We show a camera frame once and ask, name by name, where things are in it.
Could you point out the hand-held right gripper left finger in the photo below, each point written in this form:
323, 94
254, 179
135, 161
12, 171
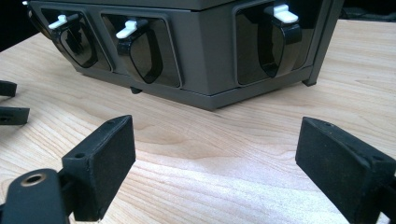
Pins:
102, 168

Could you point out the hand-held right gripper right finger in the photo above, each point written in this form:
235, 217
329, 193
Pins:
342, 168

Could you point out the dark grey corner rack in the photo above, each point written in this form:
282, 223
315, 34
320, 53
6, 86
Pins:
199, 46

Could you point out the black dispenser with white lever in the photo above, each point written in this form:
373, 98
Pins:
277, 46
77, 46
144, 59

